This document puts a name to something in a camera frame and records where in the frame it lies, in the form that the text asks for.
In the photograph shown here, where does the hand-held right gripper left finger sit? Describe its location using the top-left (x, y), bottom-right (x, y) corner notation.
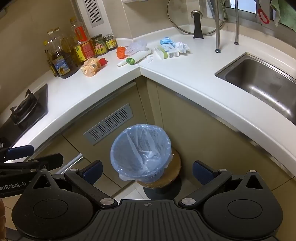
top-left (28, 160), bottom-right (118, 208)

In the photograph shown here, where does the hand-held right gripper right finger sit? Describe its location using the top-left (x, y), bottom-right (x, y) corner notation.
top-left (179, 160), bottom-right (266, 208)

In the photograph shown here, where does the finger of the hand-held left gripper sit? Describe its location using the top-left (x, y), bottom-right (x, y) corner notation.
top-left (0, 153), bottom-right (63, 173)
top-left (0, 145), bottom-right (34, 163)

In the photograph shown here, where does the blue-lined waste bin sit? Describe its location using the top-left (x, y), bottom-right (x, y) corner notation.
top-left (110, 124), bottom-right (173, 183)

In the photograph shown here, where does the orange bead ball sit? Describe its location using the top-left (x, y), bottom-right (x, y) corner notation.
top-left (116, 46), bottom-right (128, 58)

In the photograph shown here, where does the white toothbrush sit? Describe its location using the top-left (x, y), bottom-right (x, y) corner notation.
top-left (117, 49), bottom-right (152, 68)

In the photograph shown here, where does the round wooden stool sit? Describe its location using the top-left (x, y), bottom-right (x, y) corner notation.
top-left (136, 149), bottom-right (182, 200)

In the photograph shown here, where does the gas stove burner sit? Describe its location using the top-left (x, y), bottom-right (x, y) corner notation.
top-left (0, 84), bottom-right (48, 149)

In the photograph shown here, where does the grey cabinet vent grille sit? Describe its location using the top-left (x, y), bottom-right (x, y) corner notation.
top-left (83, 103), bottom-right (134, 146)

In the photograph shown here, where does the small dark oil bottle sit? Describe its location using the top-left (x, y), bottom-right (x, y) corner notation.
top-left (43, 40), bottom-right (58, 77)

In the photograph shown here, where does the dark oil bottle blue label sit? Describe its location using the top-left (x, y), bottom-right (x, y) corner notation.
top-left (46, 29), bottom-right (79, 80)

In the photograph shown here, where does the orange plastic bag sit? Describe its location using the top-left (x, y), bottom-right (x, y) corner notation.
top-left (80, 57), bottom-right (102, 77)

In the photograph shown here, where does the stainless steel sink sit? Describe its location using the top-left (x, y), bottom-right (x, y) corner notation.
top-left (215, 53), bottom-right (296, 132)

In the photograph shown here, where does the yellow oil bottle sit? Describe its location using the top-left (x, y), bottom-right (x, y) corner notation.
top-left (54, 27), bottom-right (77, 67)

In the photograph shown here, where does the large sauce jar yellow label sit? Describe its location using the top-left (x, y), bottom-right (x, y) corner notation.
top-left (91, 34), bottom-right (108, 56)

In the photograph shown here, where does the white cardboard box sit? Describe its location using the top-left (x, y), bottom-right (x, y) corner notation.
top-left (154, 44), bottom-right (179, 59)

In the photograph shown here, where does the crumpled white tissue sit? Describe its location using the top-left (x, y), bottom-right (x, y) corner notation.
top-left (172, 40), bottom-right (190, 54)

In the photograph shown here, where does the small sauce jar checked lid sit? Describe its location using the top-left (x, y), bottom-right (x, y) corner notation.
top-left (103, 34), bottom-right (117, 50)

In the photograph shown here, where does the blue face mask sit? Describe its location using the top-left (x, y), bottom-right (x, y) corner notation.
top-left (160, 37), bottom-right (176, 46)

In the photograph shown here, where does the steel faucet pipe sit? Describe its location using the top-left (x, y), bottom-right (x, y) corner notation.
top-left (233, 0), bottom-right (240, 45)
top-left (214, 0), bottom-right (222, 54)

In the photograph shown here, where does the glass pot lid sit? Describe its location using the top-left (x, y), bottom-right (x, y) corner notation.
top-left (167, 0), bottom-right (226, 39)

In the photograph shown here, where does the green cloth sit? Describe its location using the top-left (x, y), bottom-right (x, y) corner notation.
top-left (270, 0), bottom-right (296, 27)

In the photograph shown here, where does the steel cabinet handle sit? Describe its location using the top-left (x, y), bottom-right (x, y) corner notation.
top-left (52, 153), bottom-right (84, 175)

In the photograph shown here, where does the oil bottle orange handle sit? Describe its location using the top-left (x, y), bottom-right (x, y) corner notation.
top-left (68, 17), bottom-right (98, 65)

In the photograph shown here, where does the grey wall vent grille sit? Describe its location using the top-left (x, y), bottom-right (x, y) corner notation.
top-left (82, 0), bottom-right (104, 28)

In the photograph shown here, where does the red handled tool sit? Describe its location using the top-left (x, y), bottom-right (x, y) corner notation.
top-left (255, 0), bottom-right (270, 24)

